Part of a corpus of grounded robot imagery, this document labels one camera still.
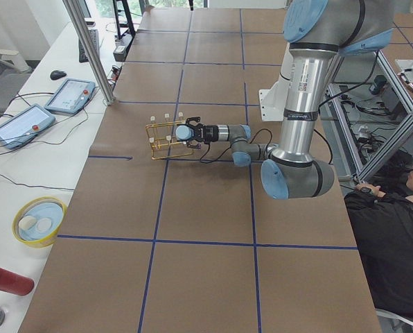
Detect near teach pendant tablet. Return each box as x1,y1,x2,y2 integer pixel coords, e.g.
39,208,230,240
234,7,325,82
0,104,55,149

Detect black keyboard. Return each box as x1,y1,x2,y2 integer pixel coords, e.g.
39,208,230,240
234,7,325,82
78,28,100,64

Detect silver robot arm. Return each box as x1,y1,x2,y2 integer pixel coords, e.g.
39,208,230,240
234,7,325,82
175,1,396,200

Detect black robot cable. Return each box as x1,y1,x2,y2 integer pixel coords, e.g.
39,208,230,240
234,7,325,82
198,128,334,164

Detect aluminium frame post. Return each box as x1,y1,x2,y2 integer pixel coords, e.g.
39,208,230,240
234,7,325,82
62,0,115,105

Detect teach pendant tablet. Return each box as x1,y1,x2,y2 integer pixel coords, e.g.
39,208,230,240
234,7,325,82
44,78,96,115
0,104,55,149

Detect yellow bowl with blue plate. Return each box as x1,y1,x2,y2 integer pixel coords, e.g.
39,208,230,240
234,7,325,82
12,196,67,248

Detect light blue cup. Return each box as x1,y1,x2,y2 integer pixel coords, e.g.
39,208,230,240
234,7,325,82
175,125,194,142

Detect black computer mouse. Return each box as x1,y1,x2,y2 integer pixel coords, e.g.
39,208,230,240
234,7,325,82
50,70,67,80

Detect gold wire cup holder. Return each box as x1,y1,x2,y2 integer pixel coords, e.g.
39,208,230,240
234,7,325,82
145,112,194,160

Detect red bottle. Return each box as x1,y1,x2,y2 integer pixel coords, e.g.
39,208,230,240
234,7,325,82
0,267,35,296

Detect white pedestal column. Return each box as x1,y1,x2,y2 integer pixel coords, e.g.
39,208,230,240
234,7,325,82
259,45,293,121

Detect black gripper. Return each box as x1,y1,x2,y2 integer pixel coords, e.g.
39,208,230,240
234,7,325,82
182,117,218,150

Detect person in black clothes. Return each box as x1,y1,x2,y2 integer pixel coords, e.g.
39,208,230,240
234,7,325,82
344,170,413,317

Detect far teach pendant tablet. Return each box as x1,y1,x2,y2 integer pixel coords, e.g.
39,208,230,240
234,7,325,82
44,78,96,115

